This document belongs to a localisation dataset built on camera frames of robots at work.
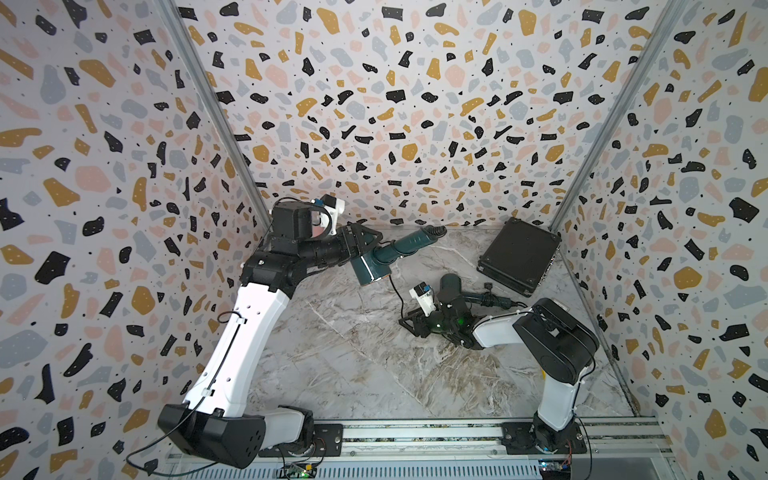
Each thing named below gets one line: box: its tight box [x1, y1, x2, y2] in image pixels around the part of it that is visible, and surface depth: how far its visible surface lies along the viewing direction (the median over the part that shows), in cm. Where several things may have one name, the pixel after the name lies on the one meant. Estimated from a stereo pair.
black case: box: [477, 217, 562, 297], surface depth 111 cm
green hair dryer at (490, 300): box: [462, 292, 529, 310], surface depth 99 cm
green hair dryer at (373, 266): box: [350, 225, 448, 286], surface depth 63 cm
